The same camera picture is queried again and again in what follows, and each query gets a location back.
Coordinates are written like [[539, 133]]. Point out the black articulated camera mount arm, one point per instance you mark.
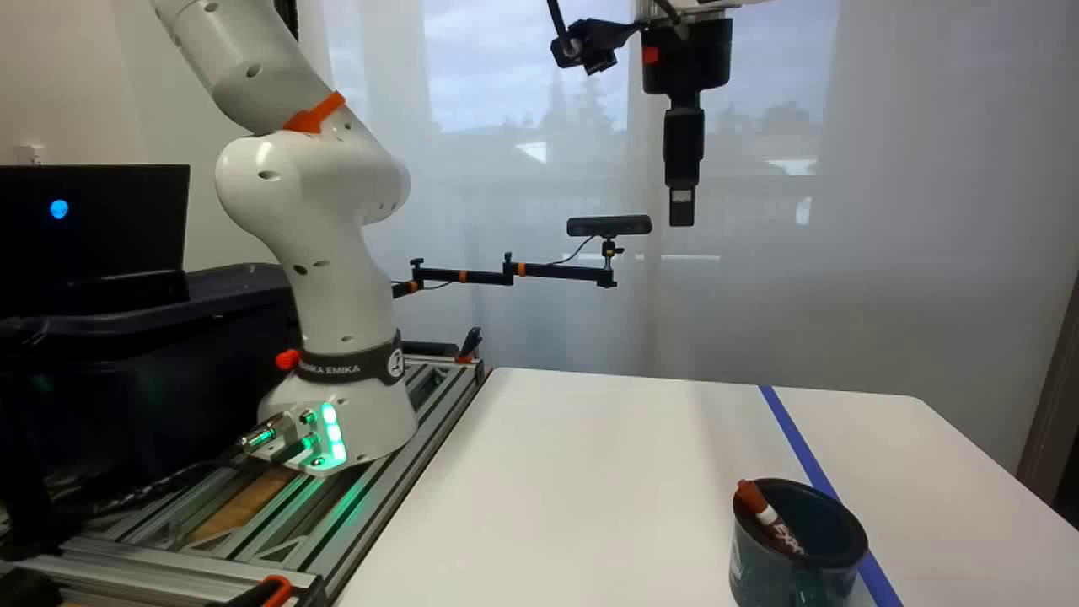
[[506, 269]]

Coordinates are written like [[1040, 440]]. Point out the dark teal mug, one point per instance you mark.
[[787, 567]]

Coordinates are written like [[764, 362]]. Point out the black bar-shaped stereo camera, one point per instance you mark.
[[607, 227]]

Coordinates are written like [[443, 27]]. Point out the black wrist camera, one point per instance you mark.
[[587, 45]]

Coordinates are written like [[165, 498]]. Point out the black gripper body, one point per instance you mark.
[[685, 62]]

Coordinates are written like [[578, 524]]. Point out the black monitor with blue light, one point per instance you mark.
[[88, 230]]

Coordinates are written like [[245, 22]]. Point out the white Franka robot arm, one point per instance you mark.
[[320, 212]]

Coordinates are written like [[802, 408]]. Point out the black storage cabinet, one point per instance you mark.
[[170, 358]]

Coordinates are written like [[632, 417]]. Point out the aluminium rail base frame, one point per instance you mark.
[[270, 518]]

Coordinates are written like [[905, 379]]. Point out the blue tape strip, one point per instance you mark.
[[813, 472]]

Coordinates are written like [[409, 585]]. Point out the red marker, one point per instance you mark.
[[770, 518]]

